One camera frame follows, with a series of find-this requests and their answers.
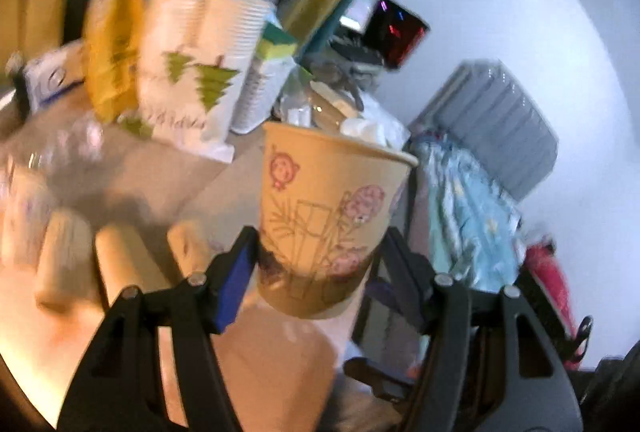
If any paper cup with pink drawings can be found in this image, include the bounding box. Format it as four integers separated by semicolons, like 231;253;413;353
257;122;418;319

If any left lying paper cup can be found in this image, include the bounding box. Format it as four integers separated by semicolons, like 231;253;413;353
34;208;102;311

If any lying paper cup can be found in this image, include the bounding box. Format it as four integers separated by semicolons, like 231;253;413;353
94;223;170;305
34;208;102;311

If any middle lying paper cup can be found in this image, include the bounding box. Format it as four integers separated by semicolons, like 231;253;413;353
94;223;170;305

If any light blue patterned blanket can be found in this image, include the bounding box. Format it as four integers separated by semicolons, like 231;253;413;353
409;131;522;292

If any clear plastic wrapper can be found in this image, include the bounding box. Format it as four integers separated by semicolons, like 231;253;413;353
1;117;104;197

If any white radiator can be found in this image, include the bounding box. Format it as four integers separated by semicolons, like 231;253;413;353
409;59;559;201

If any yellow white plastic bag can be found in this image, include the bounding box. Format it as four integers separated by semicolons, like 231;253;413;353
278;66;409;150

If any white small box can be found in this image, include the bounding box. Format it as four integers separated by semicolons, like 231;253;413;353
23;40;86;114

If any black pc case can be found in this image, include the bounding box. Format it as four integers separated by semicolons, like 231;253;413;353
362;0;431;70

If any packaged stack of paper cups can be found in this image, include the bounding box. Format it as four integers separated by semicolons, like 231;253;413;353
137;0;276;163

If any yellow paper bag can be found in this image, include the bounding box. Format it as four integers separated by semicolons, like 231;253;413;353
82;0;143;123

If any computer monitor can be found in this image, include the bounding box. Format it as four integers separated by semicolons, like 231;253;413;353
340;0;380;34

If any yellow green sponge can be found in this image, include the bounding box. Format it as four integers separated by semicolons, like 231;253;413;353
255;22;298;60

